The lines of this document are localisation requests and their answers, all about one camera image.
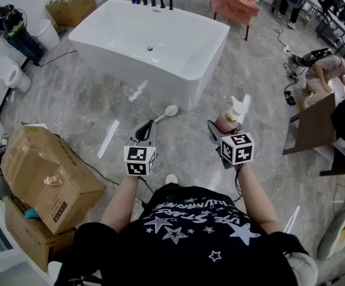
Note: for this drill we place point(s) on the person's right forearm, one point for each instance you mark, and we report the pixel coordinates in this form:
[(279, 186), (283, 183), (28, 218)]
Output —
[(255, 195)]

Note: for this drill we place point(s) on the pink armchair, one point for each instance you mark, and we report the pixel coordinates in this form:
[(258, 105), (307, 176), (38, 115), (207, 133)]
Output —
[(231, 1)]

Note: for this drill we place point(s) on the black cloth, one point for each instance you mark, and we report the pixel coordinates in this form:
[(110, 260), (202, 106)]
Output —
[(340, 119)]

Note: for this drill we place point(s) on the black star print t-shirt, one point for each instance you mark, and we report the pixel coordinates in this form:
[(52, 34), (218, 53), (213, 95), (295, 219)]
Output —
[(190, 249)]

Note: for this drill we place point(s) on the small clear bottle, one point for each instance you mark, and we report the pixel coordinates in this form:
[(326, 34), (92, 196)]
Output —
[(52, 181)]

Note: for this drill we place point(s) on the open cardboard box with clutter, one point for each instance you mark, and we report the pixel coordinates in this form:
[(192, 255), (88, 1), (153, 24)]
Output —
[(74, 9)]

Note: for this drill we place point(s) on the teal cloth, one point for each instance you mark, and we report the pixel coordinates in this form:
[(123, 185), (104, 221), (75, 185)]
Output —
[(31, 214)]

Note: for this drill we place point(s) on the pink pump soap bottle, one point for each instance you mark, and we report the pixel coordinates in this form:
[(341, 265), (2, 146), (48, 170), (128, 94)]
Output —
[(227, 124)]

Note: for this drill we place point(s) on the grey cushion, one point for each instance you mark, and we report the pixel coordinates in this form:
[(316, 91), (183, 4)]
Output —
[(336, 234)]

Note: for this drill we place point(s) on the dark brown wooden board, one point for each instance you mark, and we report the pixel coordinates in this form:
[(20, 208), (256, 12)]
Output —
[(312, 127)]

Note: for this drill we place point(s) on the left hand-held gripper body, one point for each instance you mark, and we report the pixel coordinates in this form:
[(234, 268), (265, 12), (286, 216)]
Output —
[(139, 159)]

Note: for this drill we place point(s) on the person's left forearm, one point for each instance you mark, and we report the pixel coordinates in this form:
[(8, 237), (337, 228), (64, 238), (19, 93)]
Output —
[(121, 201)]

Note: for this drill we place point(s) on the white bathtub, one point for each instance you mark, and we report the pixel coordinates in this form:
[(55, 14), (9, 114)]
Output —
[(124, 31)]

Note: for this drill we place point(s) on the black equipment bag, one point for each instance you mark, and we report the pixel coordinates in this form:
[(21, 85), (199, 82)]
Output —
[(315, 57)]

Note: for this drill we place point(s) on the white waste bin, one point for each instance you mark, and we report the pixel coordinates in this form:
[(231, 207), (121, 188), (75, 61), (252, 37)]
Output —
[(45, 34)]

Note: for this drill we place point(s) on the large taped cardboard box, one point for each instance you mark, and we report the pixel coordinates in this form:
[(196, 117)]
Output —
[(41, 162)]

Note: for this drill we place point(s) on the white flat strip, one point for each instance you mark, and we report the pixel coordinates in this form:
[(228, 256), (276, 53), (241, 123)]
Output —
[(108, 140), (292, 219)]

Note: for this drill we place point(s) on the black power adapter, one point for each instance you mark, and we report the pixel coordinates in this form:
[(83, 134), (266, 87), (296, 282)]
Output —
[(289, 97)]

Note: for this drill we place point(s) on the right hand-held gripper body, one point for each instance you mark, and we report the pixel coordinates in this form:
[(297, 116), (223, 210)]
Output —
[(237, 149)]

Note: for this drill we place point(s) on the low cardboard box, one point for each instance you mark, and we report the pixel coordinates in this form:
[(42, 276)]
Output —
[(32, 237)]

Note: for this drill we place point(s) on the person's white shoe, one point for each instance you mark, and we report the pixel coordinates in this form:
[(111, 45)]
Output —
[(171, 179)]

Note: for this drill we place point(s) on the white power strip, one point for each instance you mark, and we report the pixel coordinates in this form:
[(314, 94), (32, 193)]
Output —
[(286, 48)]

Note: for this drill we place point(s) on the white toilet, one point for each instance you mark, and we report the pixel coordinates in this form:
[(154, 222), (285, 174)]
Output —
[(11, 74)]

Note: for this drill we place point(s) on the black hand shower wand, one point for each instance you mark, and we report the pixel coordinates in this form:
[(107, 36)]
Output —
[(171, 1)]

